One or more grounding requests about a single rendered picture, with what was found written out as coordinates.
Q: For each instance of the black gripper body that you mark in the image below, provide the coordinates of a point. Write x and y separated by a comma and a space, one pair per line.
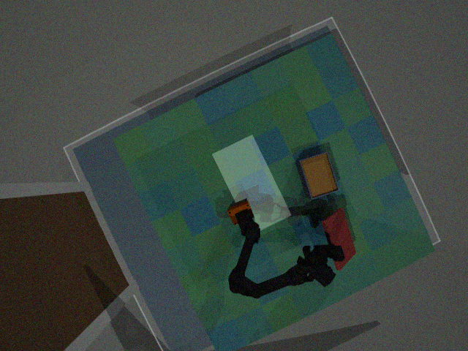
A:
334, 252

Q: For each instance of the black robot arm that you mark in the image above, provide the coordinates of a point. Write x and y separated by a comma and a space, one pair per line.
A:
296, 275

